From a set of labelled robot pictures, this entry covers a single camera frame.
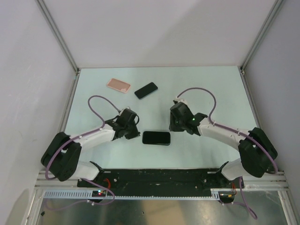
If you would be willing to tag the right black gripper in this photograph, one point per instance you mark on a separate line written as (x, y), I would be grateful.
(172, 126)

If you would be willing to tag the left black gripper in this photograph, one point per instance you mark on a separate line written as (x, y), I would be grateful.
(135, 134)

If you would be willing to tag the black phone case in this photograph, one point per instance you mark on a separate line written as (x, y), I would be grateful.
(156, 138)

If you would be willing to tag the pink phone case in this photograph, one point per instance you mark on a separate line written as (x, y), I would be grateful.
(118, 85)

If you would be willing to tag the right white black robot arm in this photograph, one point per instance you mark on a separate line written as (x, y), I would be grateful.
(257, 154)

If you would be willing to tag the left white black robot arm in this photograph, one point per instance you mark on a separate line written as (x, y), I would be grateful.
(62, 155)

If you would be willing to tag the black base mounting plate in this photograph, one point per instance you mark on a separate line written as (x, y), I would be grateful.
(159, 182)

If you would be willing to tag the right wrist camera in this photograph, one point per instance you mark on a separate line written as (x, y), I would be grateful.
(180, 100)

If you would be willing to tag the left aluminium frame post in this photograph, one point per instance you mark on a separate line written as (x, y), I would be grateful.
(57, 34)

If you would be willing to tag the aluminium frame post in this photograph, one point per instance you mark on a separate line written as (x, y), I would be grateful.
(271, 16)
(57, 34)

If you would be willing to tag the right aluminium frame post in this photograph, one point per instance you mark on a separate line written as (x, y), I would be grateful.
(271, 16)

